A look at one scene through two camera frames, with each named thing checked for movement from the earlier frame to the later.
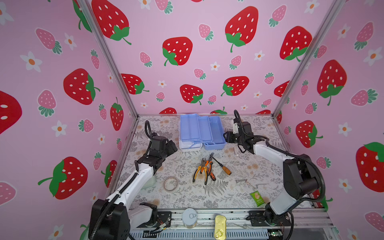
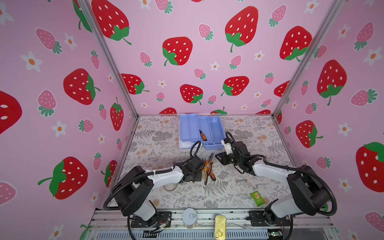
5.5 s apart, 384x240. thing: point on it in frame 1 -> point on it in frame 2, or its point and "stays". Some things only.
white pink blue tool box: x=196 y=131 stays
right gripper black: x=228 y=137 -> x=222 y=158
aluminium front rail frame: x=306 y=224 stays
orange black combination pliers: x=209 y=164 stays
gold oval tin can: x=220 y=227 stays
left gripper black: x=172 y=144 -> x=199 y=177
